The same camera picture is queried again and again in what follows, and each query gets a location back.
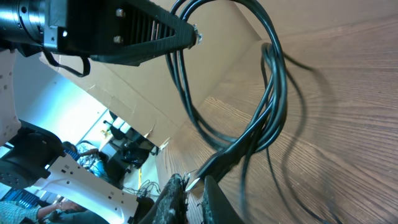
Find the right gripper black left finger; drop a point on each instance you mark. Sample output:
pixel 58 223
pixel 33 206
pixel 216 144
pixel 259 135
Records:
pixel 171 206

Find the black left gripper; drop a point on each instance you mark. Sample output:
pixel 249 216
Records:
pixel 114 31

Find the person in green shirt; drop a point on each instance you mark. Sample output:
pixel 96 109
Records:
pixel 66 212

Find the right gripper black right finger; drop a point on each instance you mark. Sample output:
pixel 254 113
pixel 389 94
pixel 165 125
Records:
pixel 216 207

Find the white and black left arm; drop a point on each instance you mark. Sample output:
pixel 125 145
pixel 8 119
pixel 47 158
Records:
pixel 37 158

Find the brown cardboard wall panel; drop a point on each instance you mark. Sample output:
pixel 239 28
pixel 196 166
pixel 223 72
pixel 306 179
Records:
pixel 146 97

